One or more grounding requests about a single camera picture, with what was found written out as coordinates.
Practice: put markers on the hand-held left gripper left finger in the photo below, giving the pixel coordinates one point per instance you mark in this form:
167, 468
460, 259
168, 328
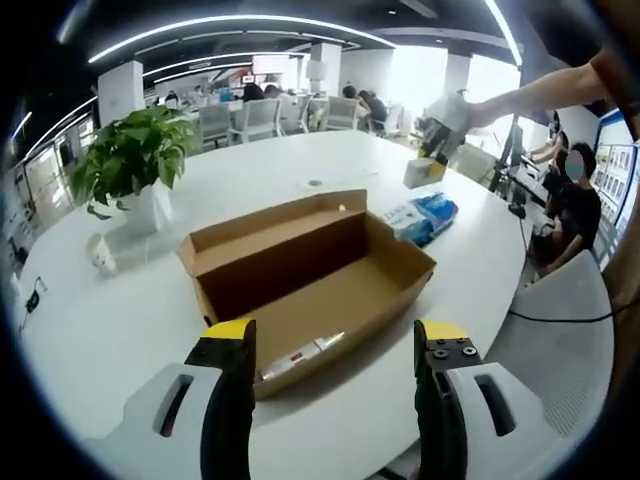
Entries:
227, 390

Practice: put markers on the small white blue carton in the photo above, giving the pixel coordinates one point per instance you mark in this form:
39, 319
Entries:
417, 175

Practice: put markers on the white table socket strip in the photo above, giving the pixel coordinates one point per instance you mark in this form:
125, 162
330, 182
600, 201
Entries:
315, 183

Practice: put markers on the brown cardboard shoe box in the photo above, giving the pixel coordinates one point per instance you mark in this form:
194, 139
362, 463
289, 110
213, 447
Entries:
240, 270

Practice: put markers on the white paper cup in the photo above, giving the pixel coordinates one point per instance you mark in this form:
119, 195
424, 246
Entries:
103, 255

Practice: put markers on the green potted plant white pot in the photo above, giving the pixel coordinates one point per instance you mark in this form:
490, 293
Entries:
135, 150

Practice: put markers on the row of white office chairs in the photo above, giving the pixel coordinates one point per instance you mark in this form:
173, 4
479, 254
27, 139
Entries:
260, 120

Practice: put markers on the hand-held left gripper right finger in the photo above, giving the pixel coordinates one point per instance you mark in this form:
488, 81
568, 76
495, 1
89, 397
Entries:
435, 400

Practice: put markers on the large display screen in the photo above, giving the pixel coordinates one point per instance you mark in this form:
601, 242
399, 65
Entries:
270, 67

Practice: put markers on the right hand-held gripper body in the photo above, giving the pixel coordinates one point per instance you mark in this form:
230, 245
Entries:
450, 112

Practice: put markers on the black monitor on stand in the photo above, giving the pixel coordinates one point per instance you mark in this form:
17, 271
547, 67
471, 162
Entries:
516, 145

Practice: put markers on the blue framed wall poster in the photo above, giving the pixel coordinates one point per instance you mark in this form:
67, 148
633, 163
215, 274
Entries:
617, 170

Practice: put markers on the soft item wet wipes pack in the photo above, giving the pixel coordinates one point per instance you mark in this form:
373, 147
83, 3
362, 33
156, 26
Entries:
402, 215

